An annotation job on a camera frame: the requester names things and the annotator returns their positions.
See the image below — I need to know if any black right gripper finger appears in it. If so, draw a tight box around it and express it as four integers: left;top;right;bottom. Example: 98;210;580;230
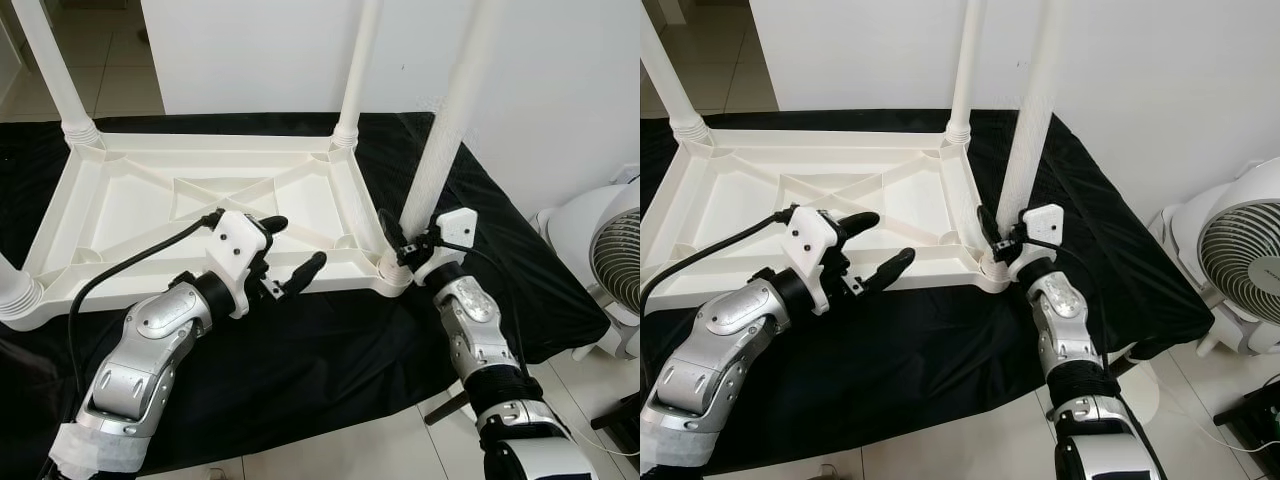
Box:
975;205;1001;256
380;209;409;263

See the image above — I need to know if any white plastic table top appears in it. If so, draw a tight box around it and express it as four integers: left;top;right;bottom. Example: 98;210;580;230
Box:
640;125;1011;313
0;125;413;333

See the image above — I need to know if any white plastic table leg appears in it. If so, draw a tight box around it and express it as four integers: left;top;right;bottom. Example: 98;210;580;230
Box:
332;0;384;151
10;0;101;149
398;0;508;241
0;255;46;321
995;0;1066;236
945;0;989;149
640;0;713;146

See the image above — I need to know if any black table cloth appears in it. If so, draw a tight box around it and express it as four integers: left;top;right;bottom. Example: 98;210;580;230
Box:
0;110;611;479
640;108;1216;476

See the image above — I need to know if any white floor fan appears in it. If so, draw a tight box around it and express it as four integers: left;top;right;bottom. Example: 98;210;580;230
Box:
1150;158;1280;356
535;183;641;361

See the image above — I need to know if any white round base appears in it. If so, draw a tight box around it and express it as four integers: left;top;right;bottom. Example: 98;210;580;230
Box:
1115;362;1161;421

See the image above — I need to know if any black floor object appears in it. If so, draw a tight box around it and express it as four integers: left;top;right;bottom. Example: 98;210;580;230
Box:
605;395;641;451
1215;385;1280;451

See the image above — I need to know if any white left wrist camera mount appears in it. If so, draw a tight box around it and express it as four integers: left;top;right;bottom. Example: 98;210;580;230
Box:
205;210;271;319
785;205;851;316

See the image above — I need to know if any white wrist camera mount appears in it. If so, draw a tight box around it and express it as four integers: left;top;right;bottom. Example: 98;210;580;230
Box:
1005;203;1064;281
205;210;271;319
412;207;477;286
785;205;851;316

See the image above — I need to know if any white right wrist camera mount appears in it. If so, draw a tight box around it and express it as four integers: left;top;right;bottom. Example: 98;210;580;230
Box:
412;207;477;286
1005;203;1064;281

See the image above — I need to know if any white floor power cable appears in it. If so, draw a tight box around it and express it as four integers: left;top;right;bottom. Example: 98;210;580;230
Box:
560;420;641;456
1160;400;1280;453

